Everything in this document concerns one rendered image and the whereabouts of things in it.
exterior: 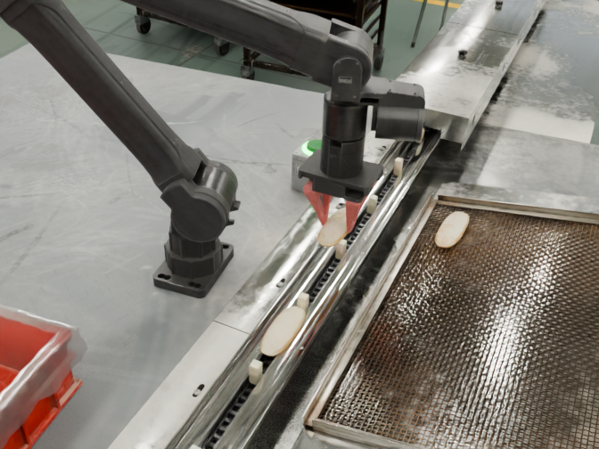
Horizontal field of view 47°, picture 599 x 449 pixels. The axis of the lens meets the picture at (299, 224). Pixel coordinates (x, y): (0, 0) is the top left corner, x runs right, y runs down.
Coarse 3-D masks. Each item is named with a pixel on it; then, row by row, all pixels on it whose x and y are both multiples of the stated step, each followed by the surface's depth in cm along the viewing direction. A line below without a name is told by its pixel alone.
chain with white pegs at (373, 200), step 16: (416, 144) 137; (400, 160) 125; (384, 192) 122; (368, 208) 116; (352, 240) 111; (336, 256) 106; (320, 288) 101; (304, 304) 94; (256, 368) 84; (256, 384) 85; (240, 400) 84; (224, 416) 81; (224, 432) 80; (192, 448) 74; (208, 448) 79
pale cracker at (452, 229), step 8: (448, 216) 106; (456, 216) 105; (464, 216) 105; (448, 224) 103; (456, 224) 103; (464, 224) 103; (440, 232) 102; (448, 232) 102; (456, 232) 102; (440, 240) 101; (448, 240) 100; (456, 240) 101
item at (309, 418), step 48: (384, 288) 93; (432, 288) 93; (480, 288) 91; (384, 336) 86; (432, 336) 84; (480, 336) 84; (480, 384) 77; (336, 432) 73; (432, 432) 72; (480, 432) 71; (576, 432) 70
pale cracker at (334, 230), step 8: (344, 208) 101; (336, 216) 99; (344, 216) 99; (328, 224) 97; (336, 224) 97; (344, 224) 97; (320, 232) 96; (328, 232) 96; (336, 232) 96; (344, 232) 96; (320, 240) 95; (328, 240) 95; (336, 240) 95
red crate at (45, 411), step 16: (0, 368) 88; (0, 384) 86; (64, 384) 83; (80, 384) 85; (48, 400) 81; (64, 400) 83; (32, 416) 78; (48, 416) 81; (16, 432) 76; (32, 432) 79; (16, 448) 77
